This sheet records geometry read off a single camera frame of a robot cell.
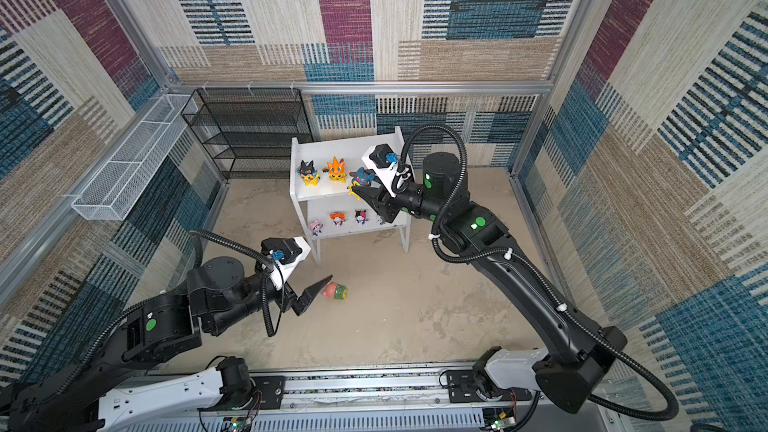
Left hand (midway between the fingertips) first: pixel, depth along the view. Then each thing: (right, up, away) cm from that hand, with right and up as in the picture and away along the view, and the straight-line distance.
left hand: (314, 254), depth 59 cm
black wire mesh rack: (-35, +35, +49) cm, 70 cm away
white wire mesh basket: (-50, +12, +11) cm, 53 cm away
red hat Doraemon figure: (+7, +6, +24) cm, 26 cm away
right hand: (+9, +14, +3) cm, 17 cm away
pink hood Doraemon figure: (-5, +3, +22) cm, 23 cm away
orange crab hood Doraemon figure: (+1, +6, +24) cm, 25 cm away
